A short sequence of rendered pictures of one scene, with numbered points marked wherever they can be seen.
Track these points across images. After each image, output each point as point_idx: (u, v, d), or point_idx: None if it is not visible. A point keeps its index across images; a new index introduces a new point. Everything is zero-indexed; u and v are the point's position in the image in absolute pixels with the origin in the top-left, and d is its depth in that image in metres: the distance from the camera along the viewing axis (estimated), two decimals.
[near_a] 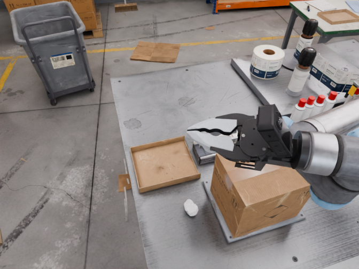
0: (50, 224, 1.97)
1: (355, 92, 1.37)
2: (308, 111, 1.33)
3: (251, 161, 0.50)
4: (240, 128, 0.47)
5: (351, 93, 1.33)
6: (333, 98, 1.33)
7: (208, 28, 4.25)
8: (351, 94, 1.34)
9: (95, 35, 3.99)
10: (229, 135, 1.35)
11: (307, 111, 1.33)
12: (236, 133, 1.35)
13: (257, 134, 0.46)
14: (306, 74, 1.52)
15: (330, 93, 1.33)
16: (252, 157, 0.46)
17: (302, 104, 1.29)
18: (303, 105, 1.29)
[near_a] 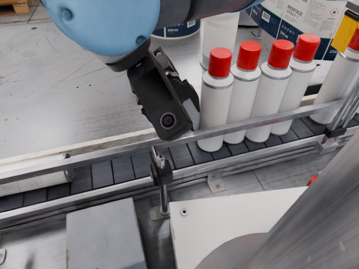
0: None
1: (354, 45, 0.45)
2: (244, 91, 0.43)
3: None
4: None
5: (341, 43, 0.42)
6: (308, 56, 0.42)
7: None
8: (341, 46, 0.42)
9: (18, 11, 3.08)
10: None
11: (242, 93, 0.44)
12: None
13: None
14: None
15: (299, 41, 0.42)
16: (178, 80, 0.40)
17: (219, 68, 0.39)
18: (221, 70, 0.39)
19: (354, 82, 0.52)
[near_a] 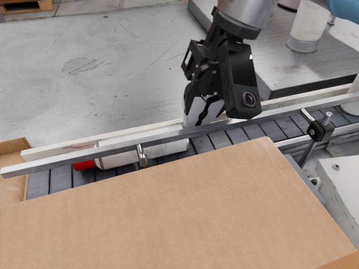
0: None
1: None
2: None
3: None
4: (205, 95, 0.42)
5: None
6: None
7: None
8: None
9: (43, 7, 3.12)
10: (94, 144, 0.47)
11: None
12: (115, 138, 0.47)
13: (218, 81, 0.41)
14: None
15: None
16: None
17: None
18: None
19: None
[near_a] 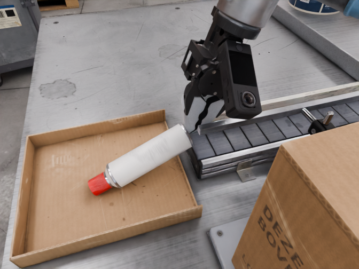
0: None
1: None
2: None
3: None
4: (205, 94, 0.42)
5: None
6: None
7: None
8: None
9: (69, 5, 3.18)
10: None
11: None
12: None
13: (218, 80, 0.41)
14: None
15: None
16: None
17: None
18: None
19: None
